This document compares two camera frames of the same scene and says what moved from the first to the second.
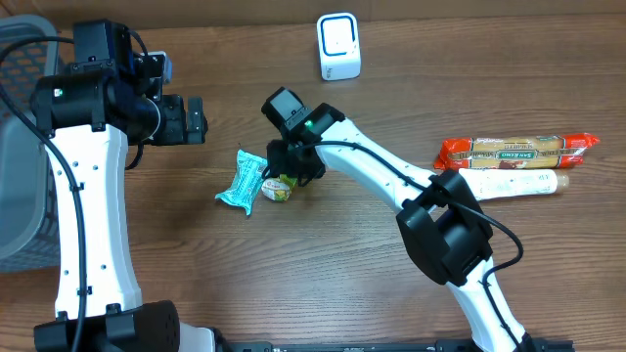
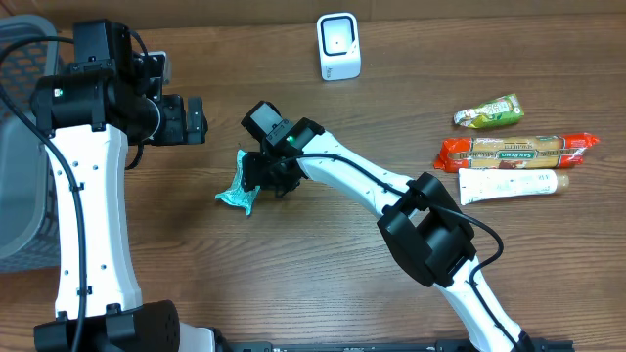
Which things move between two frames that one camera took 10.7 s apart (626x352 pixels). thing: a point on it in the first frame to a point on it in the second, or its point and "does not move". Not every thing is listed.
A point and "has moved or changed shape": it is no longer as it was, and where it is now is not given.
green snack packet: x=279 y=189 has moved or changed shape
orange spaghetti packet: x=532 y=152 does not move
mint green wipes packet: x=248 y=171 does not move
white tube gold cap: x=485 y=183 does not move
